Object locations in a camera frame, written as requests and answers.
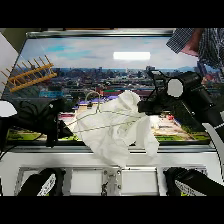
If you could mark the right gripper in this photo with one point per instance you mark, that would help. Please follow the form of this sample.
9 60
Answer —
151 107

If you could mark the white long-sleeved shirt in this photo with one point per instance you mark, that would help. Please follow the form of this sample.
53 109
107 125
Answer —
116 136

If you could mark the white clothes hanger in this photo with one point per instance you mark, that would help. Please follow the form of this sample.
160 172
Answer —
97 100

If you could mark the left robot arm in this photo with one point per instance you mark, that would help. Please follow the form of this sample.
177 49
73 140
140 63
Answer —
31 116

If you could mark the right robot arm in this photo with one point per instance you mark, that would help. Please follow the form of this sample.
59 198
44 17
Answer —
198 98

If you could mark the checked shirt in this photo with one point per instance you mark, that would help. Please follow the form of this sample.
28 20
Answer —
180 38

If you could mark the wooden peg rack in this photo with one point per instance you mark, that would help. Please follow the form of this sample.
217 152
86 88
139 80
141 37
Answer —
33 81

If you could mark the silver frame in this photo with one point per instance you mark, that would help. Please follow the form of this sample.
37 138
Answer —
133 156

